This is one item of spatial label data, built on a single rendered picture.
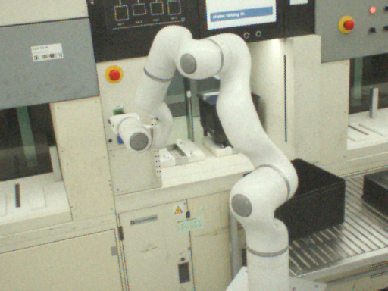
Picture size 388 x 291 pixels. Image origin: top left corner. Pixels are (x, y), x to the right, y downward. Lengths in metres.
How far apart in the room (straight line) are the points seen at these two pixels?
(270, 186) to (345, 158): 1.10
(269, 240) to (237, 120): 0.34
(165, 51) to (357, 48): 1.06
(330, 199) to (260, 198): 0.65
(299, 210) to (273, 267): 0.42
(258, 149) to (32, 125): 1.27
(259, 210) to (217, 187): 0.86
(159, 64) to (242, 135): 0.32
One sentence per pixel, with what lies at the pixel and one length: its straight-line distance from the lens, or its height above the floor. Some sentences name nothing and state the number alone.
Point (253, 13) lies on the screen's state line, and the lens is 2.11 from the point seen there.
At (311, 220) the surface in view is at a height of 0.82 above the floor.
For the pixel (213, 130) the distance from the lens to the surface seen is 2.38.
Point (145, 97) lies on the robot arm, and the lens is 1.61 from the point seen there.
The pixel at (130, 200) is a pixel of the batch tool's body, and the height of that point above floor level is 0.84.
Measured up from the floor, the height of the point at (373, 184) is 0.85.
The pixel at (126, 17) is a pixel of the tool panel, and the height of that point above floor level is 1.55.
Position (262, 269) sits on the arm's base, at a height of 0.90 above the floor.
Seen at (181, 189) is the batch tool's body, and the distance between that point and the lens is 2.18.
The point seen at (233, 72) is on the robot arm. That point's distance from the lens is 1.46.
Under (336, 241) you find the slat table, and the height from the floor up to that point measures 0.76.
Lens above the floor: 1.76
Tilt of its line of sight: 20 degrees down
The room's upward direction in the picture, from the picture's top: 4 degrees counter-clockwise
